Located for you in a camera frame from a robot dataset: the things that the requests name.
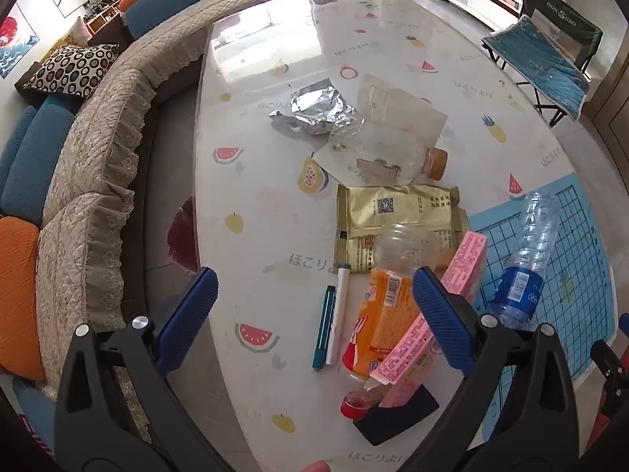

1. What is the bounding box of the red sun wave wall picture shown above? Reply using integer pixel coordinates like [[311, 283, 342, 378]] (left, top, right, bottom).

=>
[[0, 2, 40, 79]]

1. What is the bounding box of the dark red trash bin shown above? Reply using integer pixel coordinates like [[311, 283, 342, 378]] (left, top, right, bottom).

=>
[[166, 195, 198, 273]]

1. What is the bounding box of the gold snack packet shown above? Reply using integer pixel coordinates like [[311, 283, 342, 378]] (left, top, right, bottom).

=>
[[333, 183, 470, 275]]

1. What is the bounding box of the water bottle with blue label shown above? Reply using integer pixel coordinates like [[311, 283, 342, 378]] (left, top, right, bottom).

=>
[[491, 189, 561, 332]]

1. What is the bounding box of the white marker pen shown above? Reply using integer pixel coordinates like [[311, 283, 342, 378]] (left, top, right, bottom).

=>
[[325, 264, 351, 365]]

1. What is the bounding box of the crumpled silver foil wrapper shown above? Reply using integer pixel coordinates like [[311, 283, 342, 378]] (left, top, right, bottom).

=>
[[268, 83, 364, 137]]

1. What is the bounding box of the pink carton box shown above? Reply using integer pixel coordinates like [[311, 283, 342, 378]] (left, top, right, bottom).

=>
[[368, 230, 488, 408]]

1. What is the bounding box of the teal pen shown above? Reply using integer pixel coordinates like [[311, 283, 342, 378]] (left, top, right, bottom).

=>
[[313, 285, 336, 372]]

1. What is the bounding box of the white coffee table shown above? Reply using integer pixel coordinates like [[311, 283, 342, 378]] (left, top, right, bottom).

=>
[[194, 0, 621, 472]]

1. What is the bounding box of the black white circle pattern pillow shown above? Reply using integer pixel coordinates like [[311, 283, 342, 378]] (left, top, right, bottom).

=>
[[24, 43, 120, 98]]

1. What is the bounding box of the clear bottle with orange label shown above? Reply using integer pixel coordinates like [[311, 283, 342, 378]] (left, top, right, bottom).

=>
[[341, 223, 443, 387]]

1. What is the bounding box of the blue grid mat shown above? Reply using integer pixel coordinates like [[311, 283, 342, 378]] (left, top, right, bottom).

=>
[[467, 172, 617, 443]]

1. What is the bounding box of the sofa with beige quilted cover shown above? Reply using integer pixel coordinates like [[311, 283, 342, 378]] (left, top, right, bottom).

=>
[[37, 0, 283, 404]]

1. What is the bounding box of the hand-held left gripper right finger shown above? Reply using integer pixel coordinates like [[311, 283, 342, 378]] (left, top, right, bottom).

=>
[[398, 265, 578, 472]]

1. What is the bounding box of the blue sofa cushion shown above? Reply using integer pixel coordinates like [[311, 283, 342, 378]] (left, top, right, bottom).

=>
[[125, 0, 222, 40], [0, 96, 75, 224]]

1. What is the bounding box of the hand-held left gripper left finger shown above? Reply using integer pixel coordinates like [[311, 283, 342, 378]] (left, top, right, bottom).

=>
[[54, 266, 232, 472]]

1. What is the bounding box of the black card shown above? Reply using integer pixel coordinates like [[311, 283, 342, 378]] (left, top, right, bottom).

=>
[[353, 386, 440, 446]]

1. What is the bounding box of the red bottle cap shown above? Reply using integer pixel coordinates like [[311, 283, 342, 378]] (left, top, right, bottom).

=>
[[340, 389, 369, 421]]

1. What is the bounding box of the green folding chair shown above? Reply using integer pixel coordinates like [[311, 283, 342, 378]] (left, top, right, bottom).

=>
[[482, 0, 604, 129]]

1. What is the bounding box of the clear bottle with brown cap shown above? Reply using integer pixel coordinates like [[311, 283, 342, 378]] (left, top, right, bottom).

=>
[[328, 119, 449, 185]]

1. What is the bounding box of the blue quilted chair pad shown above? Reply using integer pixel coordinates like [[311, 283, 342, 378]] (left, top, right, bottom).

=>
[[482, 16, 589, 120]]

